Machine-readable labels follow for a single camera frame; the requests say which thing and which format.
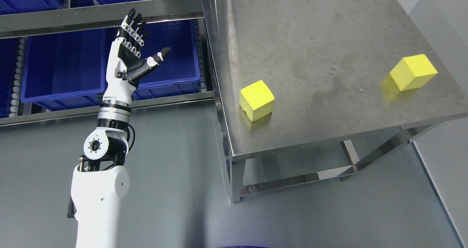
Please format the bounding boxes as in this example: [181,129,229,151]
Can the yellow foam block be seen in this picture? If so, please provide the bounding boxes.
[389,54,438,91]
[239,80,275,122]

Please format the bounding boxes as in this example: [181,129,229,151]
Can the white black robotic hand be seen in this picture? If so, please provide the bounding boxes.
[102,8,171,104]

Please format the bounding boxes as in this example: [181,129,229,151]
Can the metal shelf rack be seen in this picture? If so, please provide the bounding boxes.
[0,0,215,127]

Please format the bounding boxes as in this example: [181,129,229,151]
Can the blue plastic bin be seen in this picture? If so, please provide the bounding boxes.
[20,20,201,111]

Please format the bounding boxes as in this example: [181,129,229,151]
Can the stainless steel table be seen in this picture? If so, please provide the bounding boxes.
[201,0,467,203]

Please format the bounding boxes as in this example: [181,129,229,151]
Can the blue bin far left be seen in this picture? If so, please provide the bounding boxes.
[0,38,18,118]

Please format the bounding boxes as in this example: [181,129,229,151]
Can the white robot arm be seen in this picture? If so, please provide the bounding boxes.
[68,93,135,248]

